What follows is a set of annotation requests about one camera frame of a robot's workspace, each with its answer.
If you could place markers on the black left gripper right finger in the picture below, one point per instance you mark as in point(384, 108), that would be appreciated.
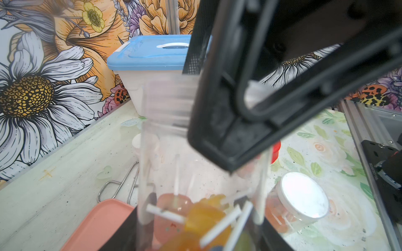
point(267, 67)

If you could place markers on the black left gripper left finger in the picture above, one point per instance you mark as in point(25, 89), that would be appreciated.
point(135, 234)

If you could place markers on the clear jar with lollipops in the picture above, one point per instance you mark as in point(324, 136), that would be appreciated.
point(185, 201)

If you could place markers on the red lid candy jar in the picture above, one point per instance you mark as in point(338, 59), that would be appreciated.
point(276, 149)

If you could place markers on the white lid candy jar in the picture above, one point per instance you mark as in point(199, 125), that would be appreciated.
point(295, 202)

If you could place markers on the pink plastic tray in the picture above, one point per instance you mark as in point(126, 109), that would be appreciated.
point(98, 226)

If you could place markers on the blue lid storage box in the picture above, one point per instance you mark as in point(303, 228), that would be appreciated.
point(147, 56)

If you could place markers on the metal wire tongs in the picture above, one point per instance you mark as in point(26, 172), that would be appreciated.
point(123, 189)

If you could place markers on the aluminium corner post right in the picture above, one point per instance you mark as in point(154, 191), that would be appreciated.
point(172, 16)

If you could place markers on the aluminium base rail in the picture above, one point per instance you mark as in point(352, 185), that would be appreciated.
point(377, 133)

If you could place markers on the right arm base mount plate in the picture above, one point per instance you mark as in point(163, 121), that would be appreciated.
point(385, 165)

